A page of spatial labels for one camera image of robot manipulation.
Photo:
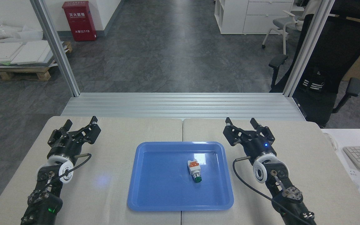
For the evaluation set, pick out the stack of white boards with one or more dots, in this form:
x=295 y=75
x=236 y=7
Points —
x=11 y=53

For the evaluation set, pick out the wooden pallet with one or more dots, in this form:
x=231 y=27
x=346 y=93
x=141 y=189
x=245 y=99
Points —
x=17 y=73

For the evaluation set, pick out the green push button switch part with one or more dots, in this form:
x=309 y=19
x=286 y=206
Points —
x=194 y=170

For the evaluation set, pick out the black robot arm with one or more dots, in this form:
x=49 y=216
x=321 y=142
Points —
x=284 y=190
x=47 y=203

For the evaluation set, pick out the black office chair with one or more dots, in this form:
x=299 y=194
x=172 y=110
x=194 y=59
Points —
x=339 y=56

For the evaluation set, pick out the red fire extinguisher box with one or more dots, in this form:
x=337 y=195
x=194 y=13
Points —
x=79 y=20

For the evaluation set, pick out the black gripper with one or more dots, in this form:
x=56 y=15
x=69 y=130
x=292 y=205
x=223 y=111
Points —
x=260 y=148
x=67 y=147

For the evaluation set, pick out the white side desk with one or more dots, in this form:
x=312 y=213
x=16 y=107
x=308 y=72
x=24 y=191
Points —
x=339 y=137

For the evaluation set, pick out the white grey chair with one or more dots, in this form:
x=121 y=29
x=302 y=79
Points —
x=284 y=23

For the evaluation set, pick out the silver aluminium post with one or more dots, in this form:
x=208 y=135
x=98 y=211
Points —
x=308 y=47
x=56 y=47

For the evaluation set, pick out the blue plastic tray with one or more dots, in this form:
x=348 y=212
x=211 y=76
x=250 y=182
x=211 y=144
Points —
x=164 y=187

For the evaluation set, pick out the silver aluminium rail platform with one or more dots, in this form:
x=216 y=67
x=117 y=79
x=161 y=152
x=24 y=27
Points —
x=183 y=106

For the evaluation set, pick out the white drawer cabinet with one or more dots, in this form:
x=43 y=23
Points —
x=245 y=15

